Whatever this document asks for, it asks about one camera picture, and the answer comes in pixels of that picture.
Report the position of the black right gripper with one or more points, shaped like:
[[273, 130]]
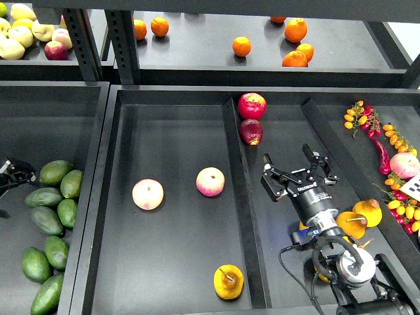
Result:
[[306, 188]]

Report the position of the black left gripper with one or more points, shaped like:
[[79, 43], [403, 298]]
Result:
[[14, 173]]

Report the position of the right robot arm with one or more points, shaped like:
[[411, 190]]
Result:
[[385, 293]]

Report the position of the dark avocado left middle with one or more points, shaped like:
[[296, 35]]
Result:
[[48, 197]]

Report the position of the dark avocado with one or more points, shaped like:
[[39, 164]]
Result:
[[48, 197], [46, 221]]

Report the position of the dark avocado lower middle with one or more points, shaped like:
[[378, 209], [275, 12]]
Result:
[[46, 221]]

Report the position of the green avocado small right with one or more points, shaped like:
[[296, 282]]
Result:
[[67, 212]]

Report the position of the yellow pear with stem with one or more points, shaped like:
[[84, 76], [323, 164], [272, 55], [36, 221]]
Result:
[[353, 224]]

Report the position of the green avocado bottom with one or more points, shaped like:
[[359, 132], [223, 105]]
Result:
[[47, 299]]

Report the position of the pale yellow pear front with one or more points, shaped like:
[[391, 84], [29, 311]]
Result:
[[11, 49]]

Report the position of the dark red apple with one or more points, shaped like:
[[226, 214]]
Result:
[[251, 132]]

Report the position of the black left tray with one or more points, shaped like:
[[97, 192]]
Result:
[[43, 121]]

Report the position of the bright red apple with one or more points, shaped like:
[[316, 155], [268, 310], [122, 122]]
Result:
[[251, 106]]

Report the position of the pink apple centre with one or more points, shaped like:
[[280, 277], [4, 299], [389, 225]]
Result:
[[210, 181]]

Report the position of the pink apple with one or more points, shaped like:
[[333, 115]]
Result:
[[210, 181], [147, 194]]

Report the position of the upper cherry tomato bunch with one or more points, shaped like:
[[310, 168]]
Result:
[[363, 117]]

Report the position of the cherry tomato bunch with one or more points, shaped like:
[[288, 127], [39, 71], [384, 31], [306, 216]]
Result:
[[404, 209], [363, 117]]

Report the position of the red chili pepper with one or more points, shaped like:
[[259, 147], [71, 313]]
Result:
[[384, 160]]

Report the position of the pink peach right tray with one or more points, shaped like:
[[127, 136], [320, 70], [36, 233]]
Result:
[[405, 165]]

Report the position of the orange lower right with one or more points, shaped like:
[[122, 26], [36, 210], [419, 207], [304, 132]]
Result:
[[295, 59]]

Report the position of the checkered marker card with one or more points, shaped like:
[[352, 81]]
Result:
[[412, 187]]

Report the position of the lower cherry tomato bunch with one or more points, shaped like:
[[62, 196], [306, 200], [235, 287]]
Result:
[[404, 209]]

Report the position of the orange small right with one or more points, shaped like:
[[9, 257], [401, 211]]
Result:
[[307, 50]]

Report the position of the black middle tray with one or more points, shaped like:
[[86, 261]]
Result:
[[162, 261]]

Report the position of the black upper shelf tray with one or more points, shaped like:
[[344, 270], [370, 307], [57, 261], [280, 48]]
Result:
[[198, 51]]

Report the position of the pink apple left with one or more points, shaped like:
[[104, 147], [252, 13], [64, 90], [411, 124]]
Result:
[[147, 194]]

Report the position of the orange large upper right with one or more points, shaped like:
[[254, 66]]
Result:
[[296, 30]]

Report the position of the red apple on shelf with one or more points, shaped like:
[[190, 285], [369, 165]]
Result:
[[55, 50]]

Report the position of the pale yellow apple middle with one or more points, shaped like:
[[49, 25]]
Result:
[[21, 34]]

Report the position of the pale peach on shelf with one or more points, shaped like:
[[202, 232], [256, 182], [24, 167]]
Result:
[[62, 35]]

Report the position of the black shelf post left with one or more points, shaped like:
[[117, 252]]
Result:
[[80, 31]]

